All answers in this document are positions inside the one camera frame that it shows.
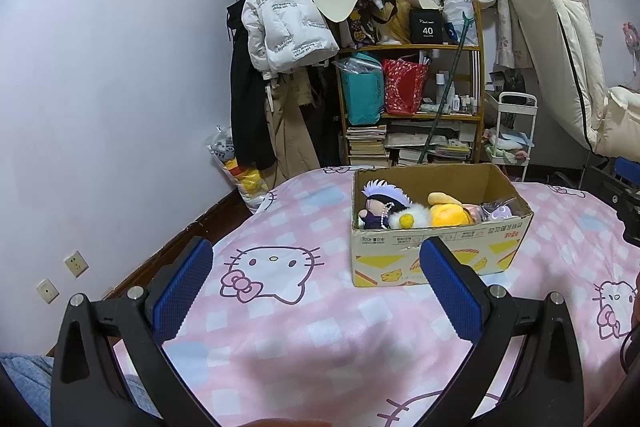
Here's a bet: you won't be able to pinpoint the green pole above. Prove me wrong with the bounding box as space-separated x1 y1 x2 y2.
419 12 473 165

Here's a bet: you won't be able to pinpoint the black box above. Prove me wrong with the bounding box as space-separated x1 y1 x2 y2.
410 8 447 45

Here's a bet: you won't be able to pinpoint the stack of books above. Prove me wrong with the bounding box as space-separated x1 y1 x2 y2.
345 123 476 168

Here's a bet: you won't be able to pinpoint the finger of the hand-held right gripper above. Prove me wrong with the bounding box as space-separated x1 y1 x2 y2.
597 156 640 208
616 207 640 249

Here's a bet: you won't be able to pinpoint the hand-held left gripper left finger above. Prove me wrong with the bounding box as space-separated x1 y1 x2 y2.
50 236 223 427

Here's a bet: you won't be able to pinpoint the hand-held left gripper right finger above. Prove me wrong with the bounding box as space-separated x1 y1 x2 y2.
419 236 583 427

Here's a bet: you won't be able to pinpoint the dark hanging garment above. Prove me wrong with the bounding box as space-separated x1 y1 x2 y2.
305 59 343 168

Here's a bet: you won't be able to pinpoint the row of white bottles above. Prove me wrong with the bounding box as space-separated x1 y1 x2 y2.
435 72 481 114

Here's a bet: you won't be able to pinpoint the teal bag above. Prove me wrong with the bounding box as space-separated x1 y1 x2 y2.
334 52 386 126

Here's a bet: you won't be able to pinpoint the wooden shelf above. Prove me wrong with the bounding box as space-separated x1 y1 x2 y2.
336 0 486 168

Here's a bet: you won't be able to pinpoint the white plastic bag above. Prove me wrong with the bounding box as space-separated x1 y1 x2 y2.
434 0 473 45

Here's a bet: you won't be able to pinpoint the red patterned bag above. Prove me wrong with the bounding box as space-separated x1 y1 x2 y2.
381 57 431 116

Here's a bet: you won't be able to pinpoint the beige trousers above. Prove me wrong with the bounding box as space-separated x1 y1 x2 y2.
262 69 321 185

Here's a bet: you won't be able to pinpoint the white trolley cart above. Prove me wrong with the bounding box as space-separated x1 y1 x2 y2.
482 92 538 180

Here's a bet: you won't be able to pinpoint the cream folded mattress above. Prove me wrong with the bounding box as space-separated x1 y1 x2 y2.
506 0 640 158

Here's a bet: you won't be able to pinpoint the yellow bear plush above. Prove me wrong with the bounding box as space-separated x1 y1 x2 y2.
427 192 473 228

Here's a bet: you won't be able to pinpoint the white wall socket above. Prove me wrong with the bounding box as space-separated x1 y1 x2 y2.
63 250 89 279
36 278 60 305

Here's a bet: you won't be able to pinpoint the pink cat printed blanket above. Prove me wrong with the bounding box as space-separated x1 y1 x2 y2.
107 165 640 427

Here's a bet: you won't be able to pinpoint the blue fleece cloth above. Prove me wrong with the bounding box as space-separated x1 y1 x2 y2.
0 352 146 427

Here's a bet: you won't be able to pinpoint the dark patterned bag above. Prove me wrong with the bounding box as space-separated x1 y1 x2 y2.
349 4 377 48

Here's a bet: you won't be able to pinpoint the pink small fan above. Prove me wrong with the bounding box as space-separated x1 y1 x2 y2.
621 21 640 75

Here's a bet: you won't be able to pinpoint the pastel folded cloths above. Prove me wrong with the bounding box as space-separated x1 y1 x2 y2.
484 129 532 164

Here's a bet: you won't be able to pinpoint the dark plush doll pale hair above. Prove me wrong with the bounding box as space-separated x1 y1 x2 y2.
356 179 413 230

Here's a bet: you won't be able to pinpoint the clear bag with purple toy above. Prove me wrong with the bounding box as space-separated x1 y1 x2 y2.
480 199 516 222

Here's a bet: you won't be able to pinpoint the printed cardboard box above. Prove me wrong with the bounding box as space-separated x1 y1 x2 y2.
351 163 535 289

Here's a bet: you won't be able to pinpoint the white fluffy plush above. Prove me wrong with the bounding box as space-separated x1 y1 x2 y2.
387 203 432 229

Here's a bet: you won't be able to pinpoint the plastic bag of toys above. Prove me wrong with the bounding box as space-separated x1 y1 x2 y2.
207 124 276 208

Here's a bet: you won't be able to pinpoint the black hanging coat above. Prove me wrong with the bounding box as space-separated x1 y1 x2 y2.
227 0 311 170

